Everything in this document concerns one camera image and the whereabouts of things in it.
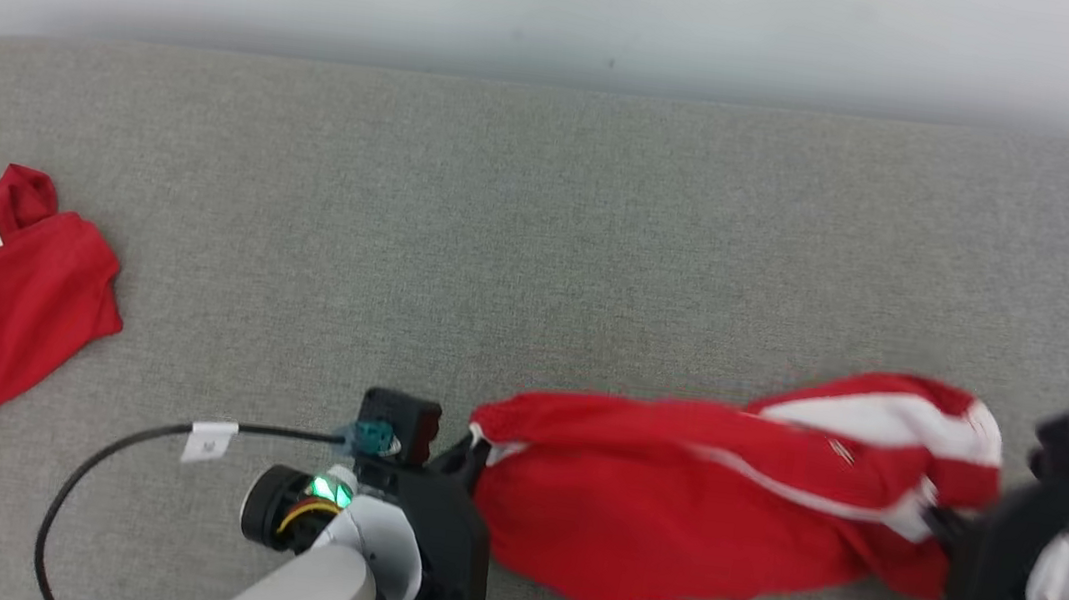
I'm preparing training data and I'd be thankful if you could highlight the red and white striped jersey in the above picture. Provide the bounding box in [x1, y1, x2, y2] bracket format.
[448, 325, 1015, 600]

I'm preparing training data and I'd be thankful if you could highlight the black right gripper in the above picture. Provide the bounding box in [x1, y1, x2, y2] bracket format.
[911, 464, 1069, 600]

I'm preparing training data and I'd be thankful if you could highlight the grey fabric sofa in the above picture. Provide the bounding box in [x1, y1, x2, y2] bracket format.
[0, 16, 1069, 600]

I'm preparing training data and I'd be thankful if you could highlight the white cable label tag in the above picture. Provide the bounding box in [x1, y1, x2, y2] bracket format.
[179, 415, 241, 469]

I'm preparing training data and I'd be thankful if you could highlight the thin black cable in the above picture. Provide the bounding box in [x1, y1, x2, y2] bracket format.
[28, 398, 361, 600]

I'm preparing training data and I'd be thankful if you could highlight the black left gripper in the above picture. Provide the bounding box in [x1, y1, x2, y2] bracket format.
[382, 426, 507, 600]

